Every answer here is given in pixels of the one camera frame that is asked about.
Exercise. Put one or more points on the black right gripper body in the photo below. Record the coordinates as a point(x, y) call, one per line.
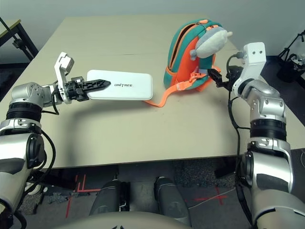
point(232, 75)

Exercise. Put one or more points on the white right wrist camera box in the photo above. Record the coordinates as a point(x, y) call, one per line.
point(253, 52)

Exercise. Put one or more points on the teal orange shark backpack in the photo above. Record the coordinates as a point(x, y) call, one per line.
point(181, 62)

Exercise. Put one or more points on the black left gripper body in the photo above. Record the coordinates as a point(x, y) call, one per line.
point(74, 89)

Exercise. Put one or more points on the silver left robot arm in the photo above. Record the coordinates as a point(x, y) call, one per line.
point(23, 95)

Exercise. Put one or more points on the dark grey robot right leg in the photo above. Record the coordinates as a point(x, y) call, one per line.
point(171, 202)

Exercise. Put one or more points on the dark grey robot leg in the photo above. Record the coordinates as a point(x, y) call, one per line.
point(107, 198)
point(171, 202)

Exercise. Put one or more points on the black side table frame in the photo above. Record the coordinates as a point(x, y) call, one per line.
point(10, 26)

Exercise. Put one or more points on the grey robot torso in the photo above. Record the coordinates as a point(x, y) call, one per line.
point(128, 221)

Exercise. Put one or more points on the black pole with clamp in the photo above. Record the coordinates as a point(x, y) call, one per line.
point(17, 43)

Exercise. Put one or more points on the black table leg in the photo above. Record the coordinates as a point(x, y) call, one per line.
point(226, 168)

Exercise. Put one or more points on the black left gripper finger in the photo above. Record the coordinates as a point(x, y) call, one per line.
point(83, 97)
point(95, 84)

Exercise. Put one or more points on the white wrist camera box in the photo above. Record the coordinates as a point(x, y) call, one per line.
point(253, 52)
point(63, 64)

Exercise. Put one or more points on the white Unitree pencil case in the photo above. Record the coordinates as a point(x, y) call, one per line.
point(128, 83)

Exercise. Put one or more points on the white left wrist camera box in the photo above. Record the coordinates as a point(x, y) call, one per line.
point(63, 64)

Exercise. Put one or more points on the dark grey robot left leg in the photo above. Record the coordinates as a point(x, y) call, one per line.
point(107, 198)

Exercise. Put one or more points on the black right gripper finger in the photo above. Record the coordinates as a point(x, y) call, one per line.
point(215, 75)
point(221, 84)

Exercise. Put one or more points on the black bag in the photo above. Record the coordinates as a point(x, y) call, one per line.
point(288, 71)

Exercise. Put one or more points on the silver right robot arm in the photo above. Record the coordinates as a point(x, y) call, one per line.
point(269, 100)

